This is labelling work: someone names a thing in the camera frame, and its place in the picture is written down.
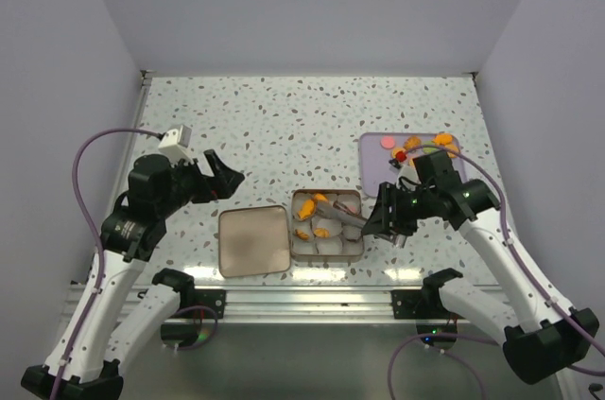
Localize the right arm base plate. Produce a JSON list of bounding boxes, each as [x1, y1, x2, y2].
[[389, 288, 462, 324]]

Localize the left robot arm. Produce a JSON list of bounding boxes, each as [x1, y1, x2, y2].
[[21, 149, 245, 399]]

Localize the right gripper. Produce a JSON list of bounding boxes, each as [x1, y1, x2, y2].
[[361, 181, 438, 239]]

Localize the gold tin lid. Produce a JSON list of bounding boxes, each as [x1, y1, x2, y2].
[[218, 205, 290, 278]]

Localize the orange fish cookie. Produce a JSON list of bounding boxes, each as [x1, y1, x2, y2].
[[313, 193, 330, 206], [296, 200, 317, 221]]

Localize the pink cookie on tray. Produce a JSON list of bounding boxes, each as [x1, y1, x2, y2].
[[380, 136, 396, 149]]

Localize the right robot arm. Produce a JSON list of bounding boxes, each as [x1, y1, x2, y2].
[[361, 148, 604, 385]]

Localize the metal tongs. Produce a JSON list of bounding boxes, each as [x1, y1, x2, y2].
[[316, 202, 407, 249]]

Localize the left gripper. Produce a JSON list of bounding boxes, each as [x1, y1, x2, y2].
[[156, 148, 243, 217]]

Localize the small orange flower cookie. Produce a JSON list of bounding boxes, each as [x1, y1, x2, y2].
[[295, 229, 309, 240]]

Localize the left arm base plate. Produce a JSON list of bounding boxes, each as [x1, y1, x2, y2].
[[175, 288, 227, 320]]

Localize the orange round cookie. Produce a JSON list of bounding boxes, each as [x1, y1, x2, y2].
[[314, 227, 331, 238], [444, 144, 459, 158]]

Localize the gold cookie tin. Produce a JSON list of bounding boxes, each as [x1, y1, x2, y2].
[[290, 189, 365, 264]]

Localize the lilac tray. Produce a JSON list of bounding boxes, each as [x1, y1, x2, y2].
[[358, 132, 460, 198]]

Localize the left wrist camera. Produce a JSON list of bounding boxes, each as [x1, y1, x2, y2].
[[158, 125, 192, 164]]

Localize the aluminium rail frame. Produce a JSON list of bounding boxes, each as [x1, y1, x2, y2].
[[196, 286, 419, 324]]

